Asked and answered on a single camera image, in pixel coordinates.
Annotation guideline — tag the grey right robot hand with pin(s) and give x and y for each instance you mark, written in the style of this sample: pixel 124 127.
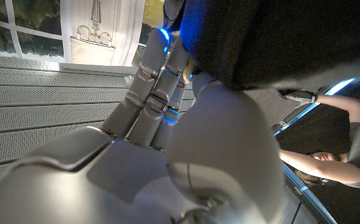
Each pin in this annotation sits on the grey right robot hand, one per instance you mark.
pixel 223 140

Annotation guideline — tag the person forearm with black wristband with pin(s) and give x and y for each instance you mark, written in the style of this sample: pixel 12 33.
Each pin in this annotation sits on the person forearm with black wristband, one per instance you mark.
pixel 342 104

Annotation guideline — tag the black backpack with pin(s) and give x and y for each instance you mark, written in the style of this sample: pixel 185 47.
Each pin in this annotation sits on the black backpack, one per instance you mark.
pixel 276 40

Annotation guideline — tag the bare person forearm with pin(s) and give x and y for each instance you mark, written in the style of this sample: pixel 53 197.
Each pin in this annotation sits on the bare person forearm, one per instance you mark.
pixel 320 169

